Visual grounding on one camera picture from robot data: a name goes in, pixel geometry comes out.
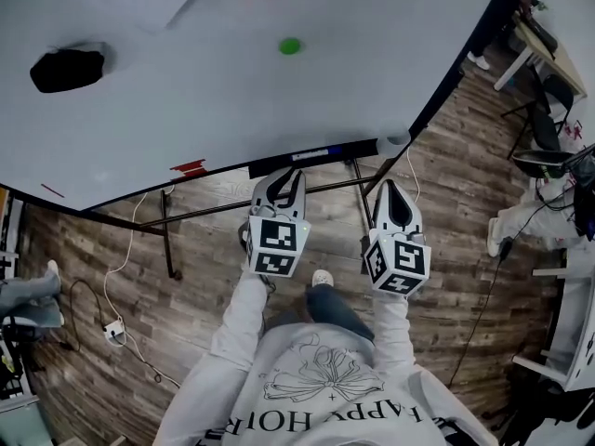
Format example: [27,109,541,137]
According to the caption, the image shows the large white whiteboard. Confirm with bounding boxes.
[0,0,508,213]

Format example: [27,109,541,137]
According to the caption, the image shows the person's right forearm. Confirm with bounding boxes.
[371,290,417,371]

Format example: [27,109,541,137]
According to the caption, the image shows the clear plastic cup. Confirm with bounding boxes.
[376,131,413,158]

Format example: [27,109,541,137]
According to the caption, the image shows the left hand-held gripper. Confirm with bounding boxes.
[238,168,311,278]

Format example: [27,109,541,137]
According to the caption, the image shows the white printed sweatshirt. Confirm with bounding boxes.
[152,271,498,446]

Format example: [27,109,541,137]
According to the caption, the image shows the wooden table white legs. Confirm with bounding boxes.
[493,14,588,106]

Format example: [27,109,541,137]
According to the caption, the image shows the blue capped whiteboard marker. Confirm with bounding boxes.
[291,148,344,163]

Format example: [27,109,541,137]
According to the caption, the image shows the black folding chair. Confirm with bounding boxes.
[500,70,575,160]

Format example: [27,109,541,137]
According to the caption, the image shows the white desk frame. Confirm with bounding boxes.
[513,248,595,392]

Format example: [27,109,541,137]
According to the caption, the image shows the white floor power strip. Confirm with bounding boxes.
[102,321,127,348]

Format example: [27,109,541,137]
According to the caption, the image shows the long white cable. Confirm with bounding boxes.
[406,149,422,203]
[101,191,150,329]

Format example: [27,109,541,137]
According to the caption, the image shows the pile of clear water bottles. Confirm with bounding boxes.
[560,118,588,147]

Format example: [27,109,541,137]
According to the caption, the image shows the person's left forearm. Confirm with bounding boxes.
[211,269,271,371]

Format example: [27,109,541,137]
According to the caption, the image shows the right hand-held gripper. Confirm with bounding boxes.
[362,178,432,297]

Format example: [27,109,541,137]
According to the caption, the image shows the person's right leg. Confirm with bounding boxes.
[304,285,376,341]

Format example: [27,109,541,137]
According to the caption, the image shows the black whiteboard eraser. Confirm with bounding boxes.
[29,49,106,95]

